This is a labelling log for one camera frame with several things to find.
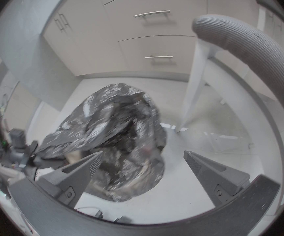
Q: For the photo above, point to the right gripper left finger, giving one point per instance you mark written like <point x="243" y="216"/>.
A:
<point x="83" y="173"/>

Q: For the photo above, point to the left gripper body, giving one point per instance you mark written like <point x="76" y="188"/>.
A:
<point x="18" y="158"/>

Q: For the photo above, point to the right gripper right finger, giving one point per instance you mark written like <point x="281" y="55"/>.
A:
<point x="213" y="178"/>

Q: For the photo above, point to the black plastic bag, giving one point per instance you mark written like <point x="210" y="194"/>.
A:
<point x="112" y="122"/>

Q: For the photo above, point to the beige cabinet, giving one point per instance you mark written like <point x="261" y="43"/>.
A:
<point x="156" y="45"/>

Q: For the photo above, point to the grey white chair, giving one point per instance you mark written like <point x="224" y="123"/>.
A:
<point x="243" y="36"/>

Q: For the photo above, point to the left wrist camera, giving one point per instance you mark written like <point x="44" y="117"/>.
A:
<point x="17" y="138"/>

